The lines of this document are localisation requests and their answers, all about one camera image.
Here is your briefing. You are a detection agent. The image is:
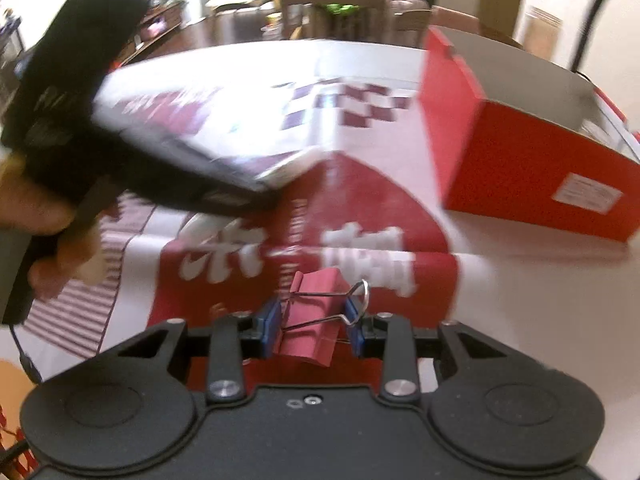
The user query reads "red binder clip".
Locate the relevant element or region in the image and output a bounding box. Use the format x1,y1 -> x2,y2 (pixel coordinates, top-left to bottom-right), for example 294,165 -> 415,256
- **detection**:
274,268 -> 371,367

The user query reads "person's left hand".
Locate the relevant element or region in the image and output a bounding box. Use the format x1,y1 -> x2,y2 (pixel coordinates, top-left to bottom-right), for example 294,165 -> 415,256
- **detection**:
1,154 -> 106,300

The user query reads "red and white tablecloth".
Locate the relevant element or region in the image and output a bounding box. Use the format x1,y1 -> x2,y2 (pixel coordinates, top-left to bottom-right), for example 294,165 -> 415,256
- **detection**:
17,41 -> 639,477

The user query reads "red cardboard shoe box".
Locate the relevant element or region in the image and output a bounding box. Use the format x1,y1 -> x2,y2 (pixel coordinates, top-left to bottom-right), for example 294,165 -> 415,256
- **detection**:
419,26 -> 639,242

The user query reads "wooden dining chair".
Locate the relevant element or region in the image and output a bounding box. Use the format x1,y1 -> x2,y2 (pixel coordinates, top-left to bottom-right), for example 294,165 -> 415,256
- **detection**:
280,0 -> 387,42

